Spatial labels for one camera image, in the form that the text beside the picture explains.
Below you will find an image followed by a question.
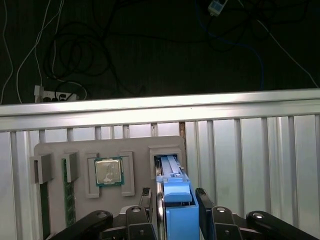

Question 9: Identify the green RAM stick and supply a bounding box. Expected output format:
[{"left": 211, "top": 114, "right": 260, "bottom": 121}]
[
  {"left": 61, "top": 157, "right": 77, "bottom": 226},
  {"left": 39, "top": 181, "right": 51, "bottom": 238}
]

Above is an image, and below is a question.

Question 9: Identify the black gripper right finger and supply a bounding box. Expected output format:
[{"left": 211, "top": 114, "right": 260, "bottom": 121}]
[{"left": 195, "top": 187, "right": 316, "bottom": 240}]

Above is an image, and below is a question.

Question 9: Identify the hard disk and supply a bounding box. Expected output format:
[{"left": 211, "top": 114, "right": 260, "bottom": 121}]
[{"left": 154, "top": 154, "right": 201, "bottom": 240}]

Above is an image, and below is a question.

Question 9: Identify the white power strip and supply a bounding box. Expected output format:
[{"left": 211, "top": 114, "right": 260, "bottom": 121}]
[{"left": 33, "top": 84, "right": 78, "bottom": 103}]

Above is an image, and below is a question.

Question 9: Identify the white power adapter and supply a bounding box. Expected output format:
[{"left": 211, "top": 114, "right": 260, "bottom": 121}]
[{"left": 207, "top": 0, "right": 228, "bottom": 16}]

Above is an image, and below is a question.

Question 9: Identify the silver CPU chip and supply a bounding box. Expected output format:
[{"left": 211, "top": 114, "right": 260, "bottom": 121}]
[{"left": 94, "top": 156, "right": 123, "bottom": 187}]

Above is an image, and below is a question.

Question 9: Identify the white floor cable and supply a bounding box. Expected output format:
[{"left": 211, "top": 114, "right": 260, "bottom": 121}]
[
  {"left": 16, "top": 0, "right": 66, "bottom": 104},
  {"left": 257, "top": 19, "right": 320, "bottom": 88}
]

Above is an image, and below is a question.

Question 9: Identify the blue floor cable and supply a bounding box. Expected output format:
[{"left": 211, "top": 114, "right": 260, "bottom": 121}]
[{"left": 194, "top": 0, "right": 266, "bottom": 91}]

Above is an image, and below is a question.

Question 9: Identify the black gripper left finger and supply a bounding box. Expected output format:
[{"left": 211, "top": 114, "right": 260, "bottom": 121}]
[{"left": 51, "top": 187, "right": 157, "bottom": 240}]

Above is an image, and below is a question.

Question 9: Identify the grey parts rack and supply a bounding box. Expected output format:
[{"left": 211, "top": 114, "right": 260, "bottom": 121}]
[{"left": 29, "top": 136, "right": 187, "bottom": 240}]

